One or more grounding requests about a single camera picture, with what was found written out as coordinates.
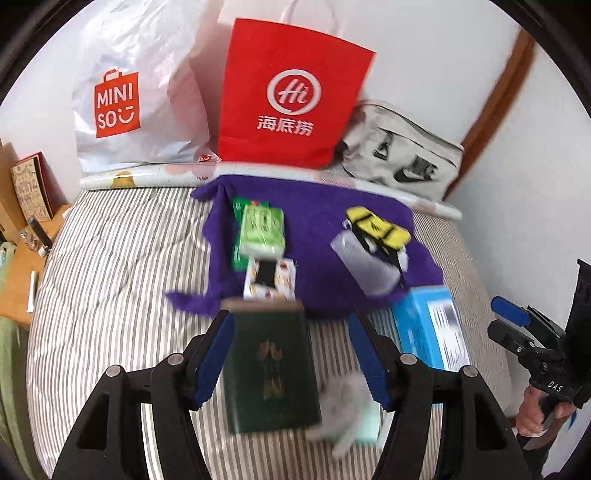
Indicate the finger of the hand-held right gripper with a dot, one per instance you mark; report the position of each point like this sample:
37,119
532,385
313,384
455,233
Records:
510,310
508,336

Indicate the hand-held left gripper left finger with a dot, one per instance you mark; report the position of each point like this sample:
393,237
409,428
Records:
212,364

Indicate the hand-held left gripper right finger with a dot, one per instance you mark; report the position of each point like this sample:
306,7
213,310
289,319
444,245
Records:
369,364

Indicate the dark green booklet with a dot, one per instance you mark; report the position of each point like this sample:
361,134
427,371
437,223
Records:
270,364

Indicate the green snack packet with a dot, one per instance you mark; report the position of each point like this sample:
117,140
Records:
240,203

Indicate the person's right hand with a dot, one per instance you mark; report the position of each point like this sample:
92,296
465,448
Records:
528,413

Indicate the mint green pad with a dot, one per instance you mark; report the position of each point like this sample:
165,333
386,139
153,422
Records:
369,424

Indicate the blue cardboard box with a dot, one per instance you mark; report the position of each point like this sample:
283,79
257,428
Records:
425,327

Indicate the clear plastic pouch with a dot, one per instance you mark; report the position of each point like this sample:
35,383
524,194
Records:
364,267

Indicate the white red small box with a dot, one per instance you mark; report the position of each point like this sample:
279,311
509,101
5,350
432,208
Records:
272,279

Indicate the striped mattress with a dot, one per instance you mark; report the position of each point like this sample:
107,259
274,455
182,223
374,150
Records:
120,277

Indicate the yellow black toy car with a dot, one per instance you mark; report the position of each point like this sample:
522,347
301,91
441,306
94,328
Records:
376,226

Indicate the green tissue pack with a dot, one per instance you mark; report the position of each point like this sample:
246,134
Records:
261,230

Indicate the purple towel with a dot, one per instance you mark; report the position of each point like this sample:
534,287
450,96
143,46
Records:
318,207

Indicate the grey fabric bag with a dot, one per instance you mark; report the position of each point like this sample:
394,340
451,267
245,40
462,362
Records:
415,147

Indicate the white stick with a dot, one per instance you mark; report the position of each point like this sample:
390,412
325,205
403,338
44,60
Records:
33,293

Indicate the plastic-wrapped paper roll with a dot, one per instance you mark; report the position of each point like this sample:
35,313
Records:
152,174

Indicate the small red white wrapper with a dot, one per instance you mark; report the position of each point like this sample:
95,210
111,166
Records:
207,161

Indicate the wooden side table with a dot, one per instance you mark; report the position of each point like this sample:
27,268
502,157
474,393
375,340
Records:
18,295

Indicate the black tube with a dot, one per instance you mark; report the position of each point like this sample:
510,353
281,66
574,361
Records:
39,235

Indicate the brown patterned box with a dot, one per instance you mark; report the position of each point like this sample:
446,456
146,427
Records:
30,189

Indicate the red paper bag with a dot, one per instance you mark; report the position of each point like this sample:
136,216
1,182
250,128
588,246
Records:
286,106

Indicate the white plastic shopping bag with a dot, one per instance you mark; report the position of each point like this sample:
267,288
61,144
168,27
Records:
152,60

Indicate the wooden door frame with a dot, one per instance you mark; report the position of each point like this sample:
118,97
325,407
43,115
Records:
498,106

